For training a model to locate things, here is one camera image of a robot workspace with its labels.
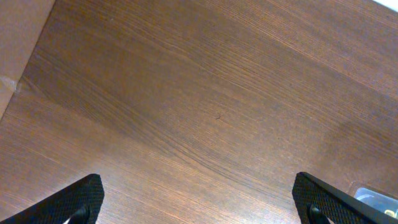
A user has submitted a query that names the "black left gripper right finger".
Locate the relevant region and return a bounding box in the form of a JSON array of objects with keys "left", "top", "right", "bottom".
[{"left": 292, "top": 172, "right": 397, "bottom": 224}]

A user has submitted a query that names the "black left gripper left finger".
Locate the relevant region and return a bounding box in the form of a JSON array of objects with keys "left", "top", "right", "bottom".
[{"left": 1, "top": 174, "right": 104, "bottom": 224}]

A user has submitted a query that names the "clear plastic storage box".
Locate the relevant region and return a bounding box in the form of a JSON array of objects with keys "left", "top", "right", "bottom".
[{"left": 348, "top": 181, "right": 397, "bottom": 219}]

